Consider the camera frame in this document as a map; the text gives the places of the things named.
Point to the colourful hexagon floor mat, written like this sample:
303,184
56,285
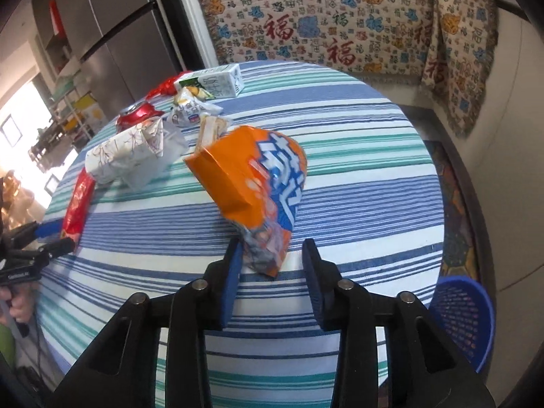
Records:
459,252

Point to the red snack wrapper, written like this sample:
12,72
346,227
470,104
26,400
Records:
77,210

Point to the beige flat snack packet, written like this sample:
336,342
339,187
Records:
212,128

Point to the person's left hand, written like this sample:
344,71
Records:
22,297

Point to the grey double-door refrigerator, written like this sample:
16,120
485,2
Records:
123,48

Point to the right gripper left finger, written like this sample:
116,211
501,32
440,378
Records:
223,278

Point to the crushed red soda can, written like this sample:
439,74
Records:
135,114

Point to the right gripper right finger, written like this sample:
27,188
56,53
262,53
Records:
322,278

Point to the white storage shelf rack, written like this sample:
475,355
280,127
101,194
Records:
75,113

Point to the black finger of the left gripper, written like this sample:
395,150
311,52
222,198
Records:
57,248

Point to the red plastic bag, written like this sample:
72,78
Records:
166,88

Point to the striped blue green tablecloth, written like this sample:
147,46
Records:
371,202

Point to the patterned Chinese character blanket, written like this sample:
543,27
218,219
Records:
445,46

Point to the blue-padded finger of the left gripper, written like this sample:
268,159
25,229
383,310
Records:
48,229

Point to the blue plastic trash basket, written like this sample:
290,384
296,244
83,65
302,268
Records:
463,308

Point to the orange blue snack bag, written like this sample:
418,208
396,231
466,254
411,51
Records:
256,178

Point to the white crumpled paper bag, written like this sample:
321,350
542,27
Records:
136,155

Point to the green white milk carton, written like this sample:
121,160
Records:
220,82

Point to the small white snack packet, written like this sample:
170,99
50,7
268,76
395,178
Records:
188,108

